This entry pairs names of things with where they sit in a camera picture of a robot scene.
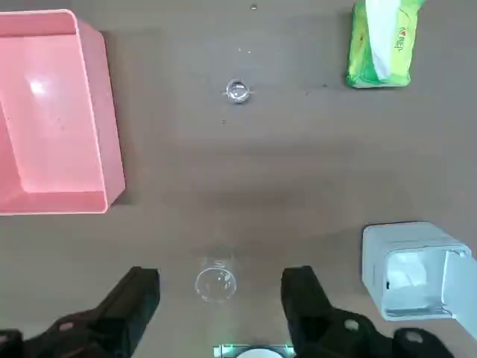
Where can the pink plastic rectangular container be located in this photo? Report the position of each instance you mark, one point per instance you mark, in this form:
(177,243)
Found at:
(56,123)

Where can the white swing-lid bin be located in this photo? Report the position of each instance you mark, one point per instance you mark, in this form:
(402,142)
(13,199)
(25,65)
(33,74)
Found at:
(376,257)

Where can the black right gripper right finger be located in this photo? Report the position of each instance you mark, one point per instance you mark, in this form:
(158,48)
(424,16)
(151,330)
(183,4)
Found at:
(309,306)

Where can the green tissue pack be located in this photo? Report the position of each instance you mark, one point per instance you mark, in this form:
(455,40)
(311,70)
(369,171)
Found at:
(359,56)

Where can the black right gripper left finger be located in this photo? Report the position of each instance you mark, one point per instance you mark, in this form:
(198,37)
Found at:
(123,306)

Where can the large clear glass beaker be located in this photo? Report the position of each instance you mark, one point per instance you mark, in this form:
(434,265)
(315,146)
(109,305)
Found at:
(216,285)

